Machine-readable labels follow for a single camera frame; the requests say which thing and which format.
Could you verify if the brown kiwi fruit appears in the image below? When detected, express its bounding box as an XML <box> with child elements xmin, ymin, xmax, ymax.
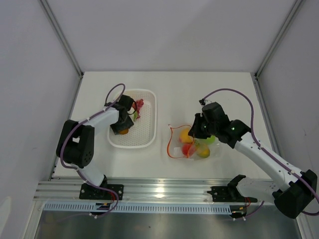
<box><xmin>119</xmin><ymin>128</ymin><xmax>129</xmax><ymax>135</ymax></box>

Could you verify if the white cauliflower with green leaves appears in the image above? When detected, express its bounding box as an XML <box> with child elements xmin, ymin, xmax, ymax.
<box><xmin>133</xmin><ymin>111</ymin><xmax>140</xmax><ymax>121</ymax></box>

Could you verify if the orange apricot fruit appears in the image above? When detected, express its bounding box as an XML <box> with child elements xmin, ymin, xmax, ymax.
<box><xmin>179</xmin><ymin>128</ymin><xmax>193</xmax><ymax>143</ymax></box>

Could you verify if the green apple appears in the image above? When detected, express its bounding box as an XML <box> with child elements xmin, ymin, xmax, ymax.
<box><xmin>198</xmin><ymin>135</ymin><xmax>216</xmax><ymax>145</ymax></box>

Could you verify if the yellow green mango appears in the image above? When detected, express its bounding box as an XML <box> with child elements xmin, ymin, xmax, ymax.
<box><xmin>196</xmin><ymin>147</ymin><xmax>210</xmax><ymax>158</ymax></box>

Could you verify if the red peach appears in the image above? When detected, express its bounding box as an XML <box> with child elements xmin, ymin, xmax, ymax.
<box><xmin>181</xmin><ymin>143</ymin><xmax>194</xmax><ymax>158</ymax></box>

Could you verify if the clear zip bag orange zipper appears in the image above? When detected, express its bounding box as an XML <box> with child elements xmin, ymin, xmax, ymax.
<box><xmin>166</xmin><ymin>124</ymin><xmax>222</xmax><ymax>160</ymax></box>

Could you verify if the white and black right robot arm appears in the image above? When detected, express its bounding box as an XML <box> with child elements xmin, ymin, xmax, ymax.
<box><xmin>188</xmin><ymin>102</ymin><xmax>319</xmax><ymax>219</ymax></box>

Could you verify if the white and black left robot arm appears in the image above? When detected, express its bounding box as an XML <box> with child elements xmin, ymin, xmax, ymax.
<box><xmin>56</xmin><ymin>95</ymin><xmax>137</xmax><ymax>199</ymax></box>

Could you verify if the white perforated plastic basket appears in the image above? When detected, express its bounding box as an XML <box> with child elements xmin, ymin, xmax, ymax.
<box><xmin>107</xmin><ymin>89</ymin><xmax>158</xmax><ymax>149</ymax></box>

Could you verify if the red grape bunch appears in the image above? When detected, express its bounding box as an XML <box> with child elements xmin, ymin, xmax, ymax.
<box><xmin>133</xmin><ymin>99</ymin><xmax>144</xmax><ymax>111</ymax></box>

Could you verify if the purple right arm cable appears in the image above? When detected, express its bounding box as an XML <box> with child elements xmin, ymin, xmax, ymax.
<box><xmin>198</xmin><ymin>88</ymin><xmax>319</xmax><ymax>221</ymax></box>

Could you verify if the aluminium mounting rail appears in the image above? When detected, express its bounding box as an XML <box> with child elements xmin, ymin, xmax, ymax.
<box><xmin>33</xmin><ymin>177</ymin><xmax>230</xmax><ymax>204</ymax></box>

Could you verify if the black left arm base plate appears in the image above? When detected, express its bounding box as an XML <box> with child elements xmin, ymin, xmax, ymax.
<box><xmin>79</xmin><ymin>176</ymin><xmax>124</xmax><ymax>201</ymax></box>

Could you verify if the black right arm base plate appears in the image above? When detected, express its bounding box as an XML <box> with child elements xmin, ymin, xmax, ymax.
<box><xmin>207</xmin><ymin>175</ymin><xmax>258</xmax><ymax>203</ymax></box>

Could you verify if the white slotted cable duct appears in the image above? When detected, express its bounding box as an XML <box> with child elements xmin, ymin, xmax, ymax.
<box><xmin>43</xmin><ymin>201</ymin><xmax>232</xmax><ymax>215</ymax></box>

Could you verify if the left aluminium frame post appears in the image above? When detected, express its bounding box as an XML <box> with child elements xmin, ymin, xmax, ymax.
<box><xmin>38</xmin><ymin>0</ymin><xmax>84</xmax><ymax>78</ymax></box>

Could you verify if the aluminium frame post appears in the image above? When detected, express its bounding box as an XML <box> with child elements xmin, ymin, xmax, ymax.
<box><xmin>254</xmin><ymin>0</ymin><xmax>306</xmax><ymax>80</ymax></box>
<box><xmin>38</xmin><ymin>0</ymin><xmax>84</xmax><ymax>78</ymax></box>

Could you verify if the right aluminium frame post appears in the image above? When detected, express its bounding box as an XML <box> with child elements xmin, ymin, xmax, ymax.
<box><xmin>254</xmin><ymin>0</ymin><xmax>306</xmax><ymax>80</ymax></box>

